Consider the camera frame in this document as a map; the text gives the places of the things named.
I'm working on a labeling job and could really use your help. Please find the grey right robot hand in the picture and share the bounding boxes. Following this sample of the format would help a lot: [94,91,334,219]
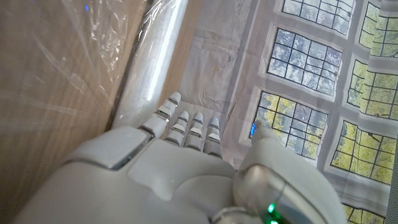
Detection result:
[12,91,348,224]

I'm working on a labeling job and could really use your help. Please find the cling film roll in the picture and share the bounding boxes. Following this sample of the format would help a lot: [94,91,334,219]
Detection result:
[111,0,189,130]

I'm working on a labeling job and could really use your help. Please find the transparent cling film sheet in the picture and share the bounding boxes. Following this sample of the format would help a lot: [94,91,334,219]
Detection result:
[0,0,149,125]

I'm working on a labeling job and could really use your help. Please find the printed window backdrop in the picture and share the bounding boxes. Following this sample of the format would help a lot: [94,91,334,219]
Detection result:
[178,0,398,224]

